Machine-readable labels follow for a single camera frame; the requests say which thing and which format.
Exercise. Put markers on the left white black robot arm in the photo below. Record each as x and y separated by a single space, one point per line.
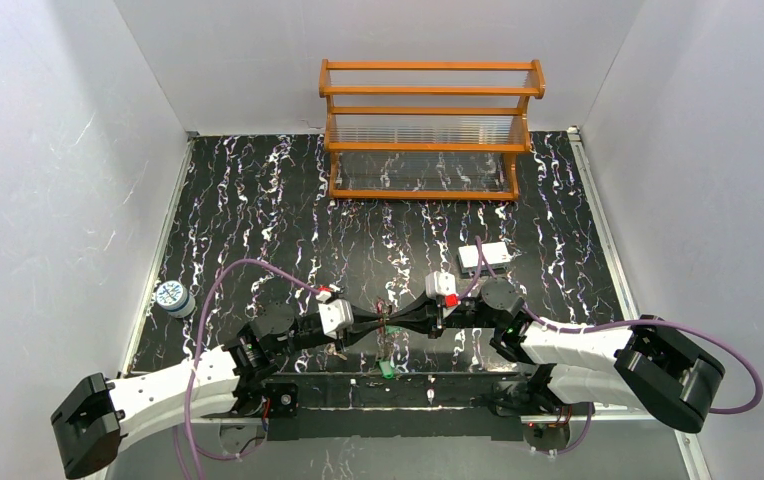
101 417

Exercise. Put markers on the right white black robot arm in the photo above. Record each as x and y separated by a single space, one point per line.
648 366

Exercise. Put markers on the metal keyring with red handle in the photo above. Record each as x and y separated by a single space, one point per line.
386 331

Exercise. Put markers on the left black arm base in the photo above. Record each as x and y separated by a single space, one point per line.
269 400

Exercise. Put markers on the aluminium front rail frame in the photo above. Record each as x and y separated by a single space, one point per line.
341 404

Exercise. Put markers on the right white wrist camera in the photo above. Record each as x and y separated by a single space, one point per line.
442 287

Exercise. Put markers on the white black flat box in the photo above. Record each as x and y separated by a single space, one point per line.
496 257

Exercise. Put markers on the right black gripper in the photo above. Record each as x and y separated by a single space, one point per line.
432 312

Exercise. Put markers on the small blue white jar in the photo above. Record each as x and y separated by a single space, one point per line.
175 299

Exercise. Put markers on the orange wooden shelf rack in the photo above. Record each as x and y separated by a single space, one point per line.
431 130

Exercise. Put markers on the green tag key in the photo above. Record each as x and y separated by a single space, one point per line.
387 368
333 350

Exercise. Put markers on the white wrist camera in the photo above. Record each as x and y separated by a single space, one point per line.
442 287
335 312

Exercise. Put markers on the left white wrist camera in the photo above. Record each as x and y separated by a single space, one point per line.
335 312

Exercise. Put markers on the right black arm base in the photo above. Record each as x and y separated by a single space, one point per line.
554 428

